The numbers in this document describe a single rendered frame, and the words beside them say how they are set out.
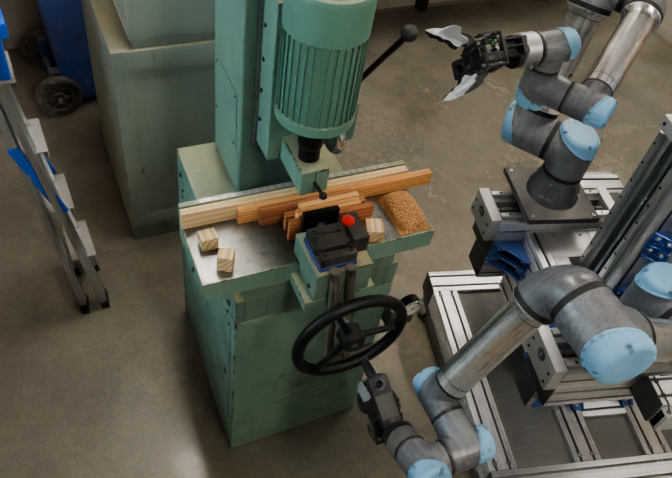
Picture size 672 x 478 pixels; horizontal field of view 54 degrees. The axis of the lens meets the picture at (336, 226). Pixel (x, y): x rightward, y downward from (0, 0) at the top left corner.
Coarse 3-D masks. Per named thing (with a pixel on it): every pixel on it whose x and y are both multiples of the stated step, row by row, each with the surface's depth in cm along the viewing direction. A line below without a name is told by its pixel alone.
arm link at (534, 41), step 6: (528, 36) 141; (534, 36) 141; (528, 42) 140; (534, 42) 140; (540, 42) 141; (534, 48) 140; (540, 48) 141; (528, 54) 140; (534, 54) 141; (540, 54) 141; (528, 60) 141; (534, 60) 142; (540, 60) 143; (522, 66) 143; (528, 66) 144
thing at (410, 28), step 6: (408, 24) 127; (402, 30) 127; (408, 30) 126; (414, 30) 126; (402, 36) 127; (408, 36) 127; (414, 36) 127; (396, 42) 132; (402, 42) 131; (390, 48) 135; (396, 48) 133; (384, 54) 138; (390, 54) 136; (378, 60) 141; (384, 60) 140; (372, 66) 144; (378, 66) 143; (366, 72) 147
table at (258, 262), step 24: (408, 192) 175; (384, 216) 168; (192, 240) 154; (240, 240) 156; (264, 240) 157; (384, 240) 162; (408, 240) 166; (192, 264) 153; (216, 264) 150; (240, 264) 151; (264, 264) 152; (288, 264) 153; (216, 288) 149; (240, 288) 152
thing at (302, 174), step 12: (288, 144) 156; (288, 156) 156; (288, 168) 158; (300, 168) 151; (312, 168) 151; (324, 168) 152; (300, 180) 152; (312, 180) 153; (324, 180) 154; (300, 192) 154; (312, 192) 156
